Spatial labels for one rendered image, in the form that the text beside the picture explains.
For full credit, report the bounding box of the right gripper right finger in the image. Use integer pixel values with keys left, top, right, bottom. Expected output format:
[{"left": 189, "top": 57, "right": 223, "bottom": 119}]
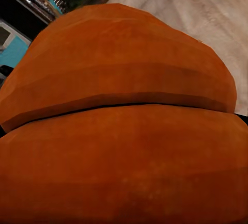
[{"left": 237, "top": 114, "right": 248, "bottom": 124}]

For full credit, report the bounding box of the pumpkin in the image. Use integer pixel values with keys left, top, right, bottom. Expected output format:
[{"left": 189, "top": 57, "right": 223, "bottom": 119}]
[{"left": 0, "top": 3, "right": 248, "bottom": 224}]

